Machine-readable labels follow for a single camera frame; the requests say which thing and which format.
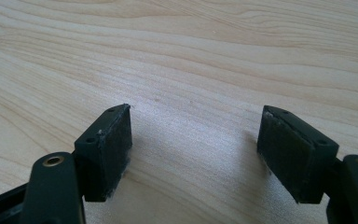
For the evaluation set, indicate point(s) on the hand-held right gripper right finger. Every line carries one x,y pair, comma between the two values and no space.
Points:
295,155

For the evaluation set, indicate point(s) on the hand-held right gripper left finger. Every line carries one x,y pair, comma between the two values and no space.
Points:
104,155

